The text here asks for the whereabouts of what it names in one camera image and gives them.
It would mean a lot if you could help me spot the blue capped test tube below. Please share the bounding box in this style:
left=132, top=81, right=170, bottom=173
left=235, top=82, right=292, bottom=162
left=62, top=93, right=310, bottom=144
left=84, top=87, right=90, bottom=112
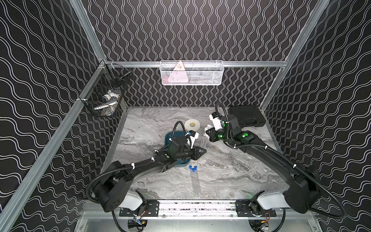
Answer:
left=189, top=165, right=199, bottom=196
left=192, top=166, right=201, bottom=196
left=200, top=135, right=209, bottom=149

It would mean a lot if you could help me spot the white wipe cloth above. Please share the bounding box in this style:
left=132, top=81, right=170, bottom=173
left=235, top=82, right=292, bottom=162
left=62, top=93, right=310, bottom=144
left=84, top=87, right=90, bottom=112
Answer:
left=204, top=125, right=213, bottom=139

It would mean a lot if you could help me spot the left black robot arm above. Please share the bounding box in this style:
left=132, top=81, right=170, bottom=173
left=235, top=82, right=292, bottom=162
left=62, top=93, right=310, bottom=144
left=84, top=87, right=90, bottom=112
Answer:
left=85, top=136, right=207, bottom=212

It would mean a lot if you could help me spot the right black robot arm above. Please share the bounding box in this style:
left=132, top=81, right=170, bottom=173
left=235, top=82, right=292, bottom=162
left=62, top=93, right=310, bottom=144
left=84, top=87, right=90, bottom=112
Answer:
left=205, top=112, right=347, bottom=219

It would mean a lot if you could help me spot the teal plastic tray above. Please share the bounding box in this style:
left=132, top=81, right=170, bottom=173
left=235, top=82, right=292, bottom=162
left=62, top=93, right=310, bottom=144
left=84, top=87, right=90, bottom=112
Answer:
left=164, top=130, right=190, bottom=168

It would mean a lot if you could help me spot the black plastic case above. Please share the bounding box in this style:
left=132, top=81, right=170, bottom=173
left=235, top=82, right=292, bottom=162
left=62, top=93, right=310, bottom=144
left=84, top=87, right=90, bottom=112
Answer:
left=228, top=105, right=266, bottom=128

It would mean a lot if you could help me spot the white tape roll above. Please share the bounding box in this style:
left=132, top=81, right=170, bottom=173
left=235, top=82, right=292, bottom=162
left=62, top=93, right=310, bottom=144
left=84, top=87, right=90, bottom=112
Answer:
left=184, top=119, right=201, bottom=131

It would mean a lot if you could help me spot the pink triangular card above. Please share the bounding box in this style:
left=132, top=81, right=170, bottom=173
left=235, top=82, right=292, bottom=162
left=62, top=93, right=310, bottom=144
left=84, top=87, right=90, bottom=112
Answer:
left=168, top=61, right=189, bottom=85

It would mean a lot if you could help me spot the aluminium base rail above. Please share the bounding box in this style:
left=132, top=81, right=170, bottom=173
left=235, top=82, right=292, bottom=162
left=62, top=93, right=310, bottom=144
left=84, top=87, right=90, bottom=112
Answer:
left=83, top=199, right=314, bottom=218

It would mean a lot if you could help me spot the clear wire basket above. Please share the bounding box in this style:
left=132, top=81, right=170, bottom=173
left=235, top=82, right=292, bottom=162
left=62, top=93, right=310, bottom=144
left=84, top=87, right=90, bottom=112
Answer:
left=159, top=60, right=225, bottom=86

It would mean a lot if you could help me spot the black wire basket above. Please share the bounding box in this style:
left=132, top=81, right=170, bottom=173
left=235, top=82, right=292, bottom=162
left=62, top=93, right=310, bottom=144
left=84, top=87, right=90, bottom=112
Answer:
left=83, top=63, right=133, bottom=118

